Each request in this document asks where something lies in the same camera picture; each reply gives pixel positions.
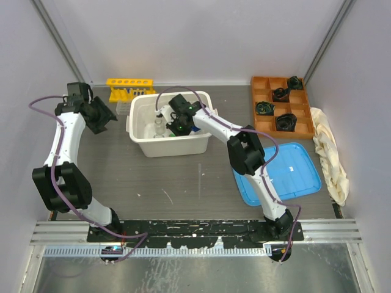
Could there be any small glass beaker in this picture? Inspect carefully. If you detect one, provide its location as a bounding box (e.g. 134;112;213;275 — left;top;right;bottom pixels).
154;118;166;136

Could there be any white plastic bin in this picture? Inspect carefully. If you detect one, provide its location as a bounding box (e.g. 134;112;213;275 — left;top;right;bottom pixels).
126;92;211;157

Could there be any clear acrylic tube rack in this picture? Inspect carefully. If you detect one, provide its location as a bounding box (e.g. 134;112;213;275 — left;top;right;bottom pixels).
115;101;131;115

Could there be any yellow test tube rack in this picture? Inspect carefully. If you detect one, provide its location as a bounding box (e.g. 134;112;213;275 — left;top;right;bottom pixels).
106;78;156;103

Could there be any blue plastic tray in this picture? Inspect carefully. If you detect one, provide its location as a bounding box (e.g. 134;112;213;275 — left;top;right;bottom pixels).
233;142;321;207

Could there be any blue handled brush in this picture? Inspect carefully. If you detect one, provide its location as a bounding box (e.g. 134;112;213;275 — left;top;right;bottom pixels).
191;125;200;132

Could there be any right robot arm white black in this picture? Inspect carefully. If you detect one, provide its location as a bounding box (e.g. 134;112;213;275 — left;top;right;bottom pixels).
159;94;294;241

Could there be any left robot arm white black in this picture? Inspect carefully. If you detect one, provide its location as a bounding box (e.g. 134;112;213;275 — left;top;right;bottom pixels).
32;82;122;242

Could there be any orange compartment tray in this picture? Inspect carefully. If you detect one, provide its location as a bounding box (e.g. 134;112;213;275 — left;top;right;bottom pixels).
250;76;315;140

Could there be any cream cloth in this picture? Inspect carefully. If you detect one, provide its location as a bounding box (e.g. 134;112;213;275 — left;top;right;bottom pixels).
310;107;350;206

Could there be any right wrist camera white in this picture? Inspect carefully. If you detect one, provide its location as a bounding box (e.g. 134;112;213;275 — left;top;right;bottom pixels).
156;105;173;123

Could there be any black cable bundle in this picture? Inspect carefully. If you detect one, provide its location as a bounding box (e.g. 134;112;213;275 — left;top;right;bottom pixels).
271;87;290;102
288;75;305;91
255;102;276;117
276;113;298;132

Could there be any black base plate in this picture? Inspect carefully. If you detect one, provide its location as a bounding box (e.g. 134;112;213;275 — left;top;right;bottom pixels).
87;219;305;250

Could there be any white slotted cable duct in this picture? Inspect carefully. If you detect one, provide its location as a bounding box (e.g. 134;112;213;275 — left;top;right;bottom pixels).
43;244;272;258

